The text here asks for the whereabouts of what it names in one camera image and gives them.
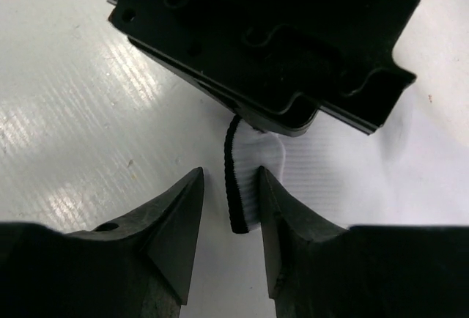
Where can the white sock black stripes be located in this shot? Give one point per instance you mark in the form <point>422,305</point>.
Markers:
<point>370,156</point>

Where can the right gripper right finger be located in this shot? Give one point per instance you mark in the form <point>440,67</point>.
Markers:
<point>315,268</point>

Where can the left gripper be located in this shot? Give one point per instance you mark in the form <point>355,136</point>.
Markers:
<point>277,63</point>

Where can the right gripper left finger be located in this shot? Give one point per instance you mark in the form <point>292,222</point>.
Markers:
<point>137,265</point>

